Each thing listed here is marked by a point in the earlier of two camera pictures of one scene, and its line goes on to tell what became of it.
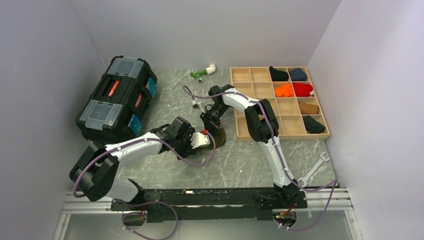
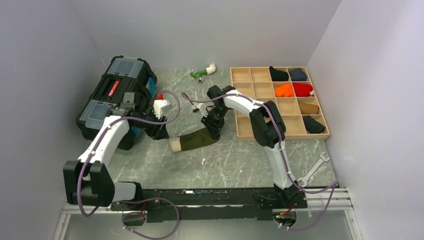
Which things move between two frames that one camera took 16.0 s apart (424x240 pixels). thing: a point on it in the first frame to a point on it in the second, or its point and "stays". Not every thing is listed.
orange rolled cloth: [284, 91] stays
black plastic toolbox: [119, 102] stays
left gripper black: [185, 153] to [158, 132]
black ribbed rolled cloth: [312, 126] stays
